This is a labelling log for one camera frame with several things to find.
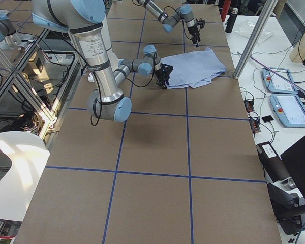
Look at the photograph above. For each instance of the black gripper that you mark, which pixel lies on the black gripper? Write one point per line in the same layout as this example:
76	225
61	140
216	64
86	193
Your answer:
193	33
160	74

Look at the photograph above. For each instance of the light blue striped shirt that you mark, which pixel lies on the light blue striped shirt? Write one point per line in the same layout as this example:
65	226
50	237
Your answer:
193	69

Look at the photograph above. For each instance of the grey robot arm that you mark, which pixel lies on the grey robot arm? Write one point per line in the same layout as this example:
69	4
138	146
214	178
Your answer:
84	21
182	14

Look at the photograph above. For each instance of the black water bottle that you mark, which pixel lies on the black water bottle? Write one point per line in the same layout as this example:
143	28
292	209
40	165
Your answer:
231	20

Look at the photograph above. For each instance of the upper teach pendant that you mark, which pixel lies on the upper teach pendant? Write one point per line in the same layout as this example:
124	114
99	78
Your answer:
275	84

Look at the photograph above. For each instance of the teach pendant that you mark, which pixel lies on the teach pendant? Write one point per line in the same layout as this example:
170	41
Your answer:
275	84
289	109

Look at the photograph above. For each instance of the lower teach pendant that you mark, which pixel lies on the lower teach pendant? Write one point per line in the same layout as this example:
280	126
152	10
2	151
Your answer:
289	109

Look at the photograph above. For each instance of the black monitor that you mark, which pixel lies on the black monitor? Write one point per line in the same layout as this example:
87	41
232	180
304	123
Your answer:
294	161

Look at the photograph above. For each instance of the white curved chair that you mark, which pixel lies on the white curved chair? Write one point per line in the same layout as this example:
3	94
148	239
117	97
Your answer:
29	156

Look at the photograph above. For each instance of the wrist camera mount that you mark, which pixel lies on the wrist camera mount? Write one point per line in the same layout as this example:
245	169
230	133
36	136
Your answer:
199	24

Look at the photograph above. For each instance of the grey aluminium frame post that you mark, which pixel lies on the grey aluminium frame post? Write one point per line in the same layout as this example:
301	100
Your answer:
259	26

